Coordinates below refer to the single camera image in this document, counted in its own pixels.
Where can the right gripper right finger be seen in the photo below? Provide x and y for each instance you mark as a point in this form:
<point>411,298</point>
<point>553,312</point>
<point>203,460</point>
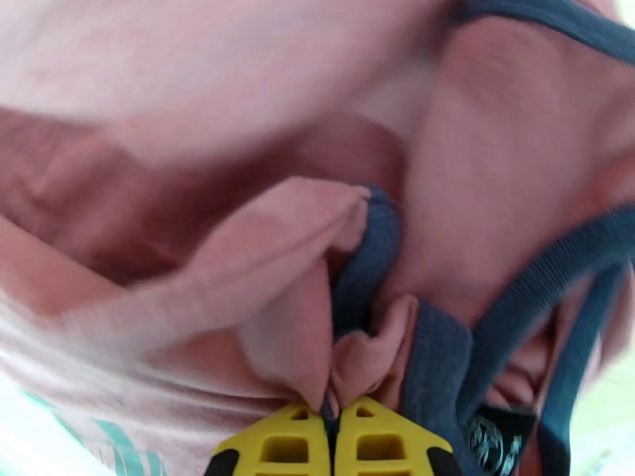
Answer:
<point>377,450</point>

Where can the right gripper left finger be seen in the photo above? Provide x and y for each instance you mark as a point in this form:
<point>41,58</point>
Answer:
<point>278,450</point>

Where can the red shirt with navy trim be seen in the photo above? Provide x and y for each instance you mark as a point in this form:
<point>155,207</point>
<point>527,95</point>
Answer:
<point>248,142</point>

